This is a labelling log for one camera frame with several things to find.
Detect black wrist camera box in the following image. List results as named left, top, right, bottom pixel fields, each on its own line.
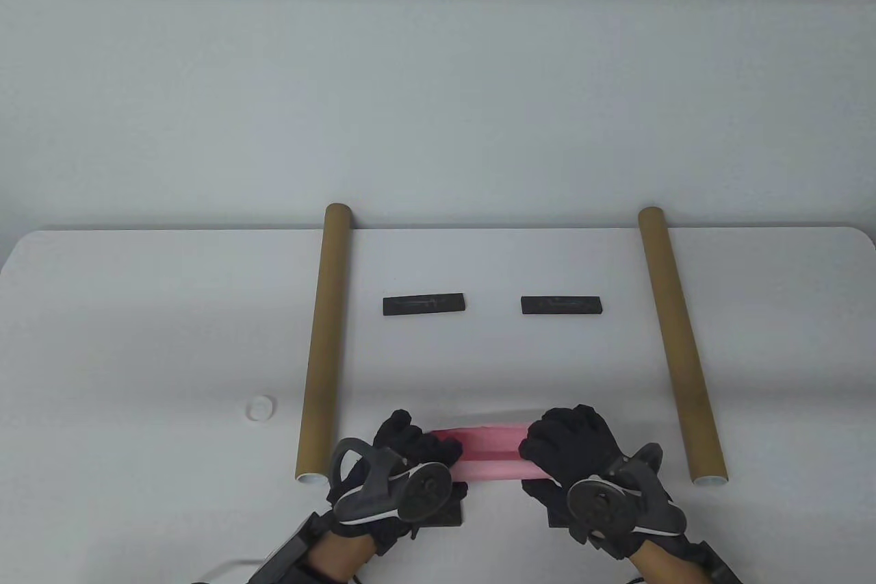
left=697, top=542, right=744, bottom=584
left=250, top=512, right=333, bottom=584

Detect pink paper sheet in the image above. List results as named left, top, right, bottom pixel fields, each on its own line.
left=428, top=425, right=548, bottom=482

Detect brown cardboard mailing tube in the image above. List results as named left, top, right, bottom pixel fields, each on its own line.
left=294, top=203, right=355, bottom=483
left=638, top=206, right=728, bottom=487

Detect person's right hand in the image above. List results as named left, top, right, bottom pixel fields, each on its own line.
left=518, top=405, right=688, bottom=561

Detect grey hand tracker controller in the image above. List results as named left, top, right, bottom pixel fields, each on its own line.
left=567, top=444, right=687, bottom=542
left=331, top=437, right=454, bottom=524

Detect person's right forearm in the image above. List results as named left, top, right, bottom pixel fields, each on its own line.
left=626, top=536, right=706, bottom=584

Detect person's left forearm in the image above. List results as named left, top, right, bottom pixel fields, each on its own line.
left=308, top=533, right=377, bottom=584

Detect person's left hand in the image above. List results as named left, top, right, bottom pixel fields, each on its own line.
left=327, top=409, right=469, bottom=556

